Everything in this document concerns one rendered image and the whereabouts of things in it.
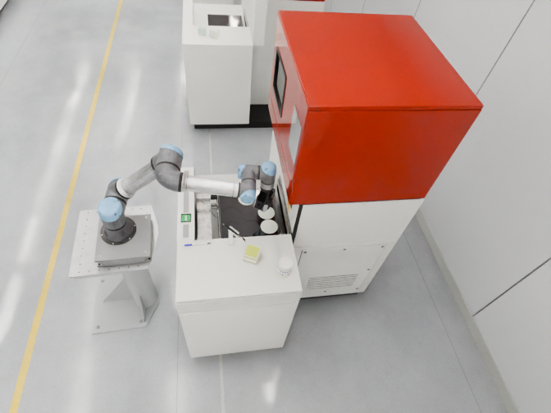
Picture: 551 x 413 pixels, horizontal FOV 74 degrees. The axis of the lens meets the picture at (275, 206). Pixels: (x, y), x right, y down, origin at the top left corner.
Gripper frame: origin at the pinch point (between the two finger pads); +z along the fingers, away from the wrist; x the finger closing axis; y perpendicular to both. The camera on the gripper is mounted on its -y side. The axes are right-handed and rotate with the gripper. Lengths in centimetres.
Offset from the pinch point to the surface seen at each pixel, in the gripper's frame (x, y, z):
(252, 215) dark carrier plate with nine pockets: 6.7, 1.1, 9.3
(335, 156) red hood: -30, 2, -56
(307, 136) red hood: -18, -6, -68
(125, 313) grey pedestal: 72, -61, 98
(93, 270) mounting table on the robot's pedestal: 66, -68, 18
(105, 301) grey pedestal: 90, -61, 98
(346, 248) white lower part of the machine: -52, 16, 23
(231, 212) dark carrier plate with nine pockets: 18.1, -3.3, 9.3
